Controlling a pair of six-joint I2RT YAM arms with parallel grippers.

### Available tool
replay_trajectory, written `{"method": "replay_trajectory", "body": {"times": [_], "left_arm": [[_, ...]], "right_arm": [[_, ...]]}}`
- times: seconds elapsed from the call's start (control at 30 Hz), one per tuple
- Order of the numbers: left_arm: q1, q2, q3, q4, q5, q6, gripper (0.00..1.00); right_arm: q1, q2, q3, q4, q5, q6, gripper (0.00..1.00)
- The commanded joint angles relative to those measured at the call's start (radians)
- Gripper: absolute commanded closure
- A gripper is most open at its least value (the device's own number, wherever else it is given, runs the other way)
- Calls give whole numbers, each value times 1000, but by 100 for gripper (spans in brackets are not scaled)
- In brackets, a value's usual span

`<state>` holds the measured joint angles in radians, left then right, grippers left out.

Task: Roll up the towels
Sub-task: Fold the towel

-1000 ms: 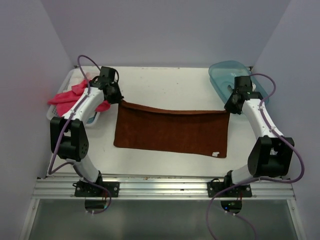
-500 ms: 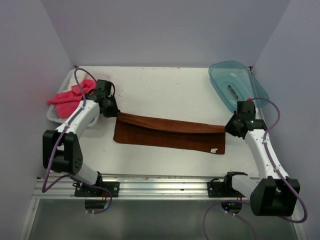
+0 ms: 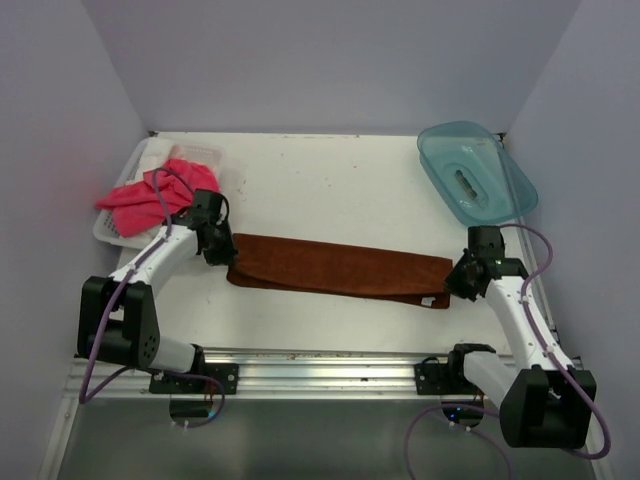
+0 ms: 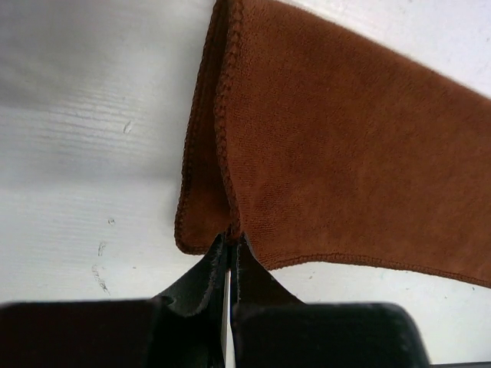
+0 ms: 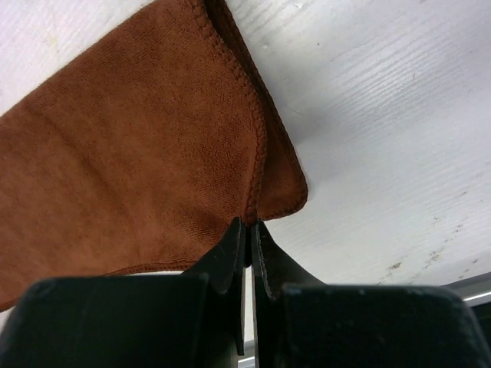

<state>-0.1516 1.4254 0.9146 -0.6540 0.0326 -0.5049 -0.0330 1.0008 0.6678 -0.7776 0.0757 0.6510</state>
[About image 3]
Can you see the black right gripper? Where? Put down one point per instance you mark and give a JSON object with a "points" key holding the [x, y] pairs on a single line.
{"points": [[453, 284]]}

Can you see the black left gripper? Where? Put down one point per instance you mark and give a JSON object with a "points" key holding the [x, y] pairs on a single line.
{"points": [[227, 254]]}

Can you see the brown towel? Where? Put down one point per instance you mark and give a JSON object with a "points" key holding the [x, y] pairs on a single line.
{"points": [[266, 262]]}

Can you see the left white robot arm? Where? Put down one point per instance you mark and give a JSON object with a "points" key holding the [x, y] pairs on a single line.
{"points": [[118, 321]]}

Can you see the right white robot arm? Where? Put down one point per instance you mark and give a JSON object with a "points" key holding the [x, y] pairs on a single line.
{"points": [[543, 401]]}

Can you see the white plastic basket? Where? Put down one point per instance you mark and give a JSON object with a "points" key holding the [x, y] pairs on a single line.
{"points": [[131, 208]]}

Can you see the blue transparent plastic tub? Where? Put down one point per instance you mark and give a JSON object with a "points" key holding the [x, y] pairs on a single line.
{"points": [[474, 175]]}

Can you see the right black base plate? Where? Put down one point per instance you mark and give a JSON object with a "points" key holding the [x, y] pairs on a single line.
{"points": [[433, 377]]}

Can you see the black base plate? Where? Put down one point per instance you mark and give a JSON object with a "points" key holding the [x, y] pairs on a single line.
{"points": [[433, 377], [214, 379]]}

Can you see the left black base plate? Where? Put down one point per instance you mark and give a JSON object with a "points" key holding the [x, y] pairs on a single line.
{"points": [[214, 379]]}

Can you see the aluminium mounting rail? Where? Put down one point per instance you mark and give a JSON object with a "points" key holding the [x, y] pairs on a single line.
{"points": [[287, 375]]}

